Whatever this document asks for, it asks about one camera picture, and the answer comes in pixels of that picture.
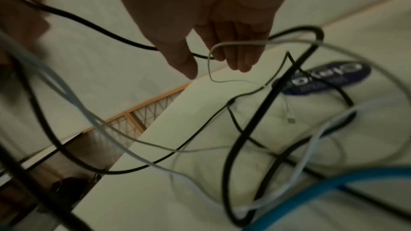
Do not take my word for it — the black camera cable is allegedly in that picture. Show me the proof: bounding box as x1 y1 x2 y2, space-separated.
0 141 94 231

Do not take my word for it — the round purple sticker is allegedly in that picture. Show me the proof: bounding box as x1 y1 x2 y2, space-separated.
272 60 373 96

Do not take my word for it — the dark floor item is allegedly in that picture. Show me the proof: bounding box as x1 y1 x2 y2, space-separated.
51 176 97 206

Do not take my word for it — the person's right hand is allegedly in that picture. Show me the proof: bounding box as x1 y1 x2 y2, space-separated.
105 0 307 81

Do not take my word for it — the white cable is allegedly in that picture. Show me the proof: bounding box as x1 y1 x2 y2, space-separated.
0 30 411 213
96 39 411 216

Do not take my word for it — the white table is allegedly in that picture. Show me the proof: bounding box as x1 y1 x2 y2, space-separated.
71 0 411 231

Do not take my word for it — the person's left hand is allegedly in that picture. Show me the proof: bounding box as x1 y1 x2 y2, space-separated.
0 0 52 99

